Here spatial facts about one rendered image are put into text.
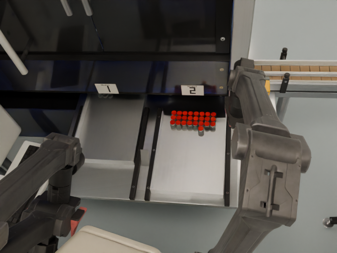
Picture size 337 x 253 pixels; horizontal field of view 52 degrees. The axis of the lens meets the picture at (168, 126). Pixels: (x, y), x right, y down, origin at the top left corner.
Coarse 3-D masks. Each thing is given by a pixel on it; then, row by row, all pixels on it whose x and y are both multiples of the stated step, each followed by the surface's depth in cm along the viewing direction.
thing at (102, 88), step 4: (96, 84) 136; (100, 84) 136; (104, 84) 136; (108, 84) 135; (112, 84) 135; (100, 88) 138; (104, 88) 138; (112, 88) 137; (116, 88) 137; (100, 92) 141; (104, 92) 140; (108, 92) 140; (112, 92) 140; (116, 92) 139
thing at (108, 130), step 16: (96, 96) 154; (128, 96) 152; (144, 96) 147; (96, 112) 150; (112, 112) 149; (128, 112) 148; (80, 128) 145; (96, 128) 145; (112, 128) 144; (128, 128) 143; (96, 144) 141; (112, 144) 140; (128, 144) 139; (96, 160) 134; (112, 160) 133; (128, 160) 132
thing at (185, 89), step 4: (184, 88) 132; (188, 88) 132; (192, 88) 132; (196, 88) 132; (200, 88) 131; (184, 92) 134; (188, 92) 134; (192, 92) 134; (196, 92) 134; (200, 92) 133
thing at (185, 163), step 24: (168, 120) 143; (216, 120) 141; (168, 144) 137; (192, 144) 136; (216, 144) 135; (168, 168) 132; (192, 168) 131; (216, 168) 130; (168, 192) 125; (192, 192) 122; (216, 192) 125
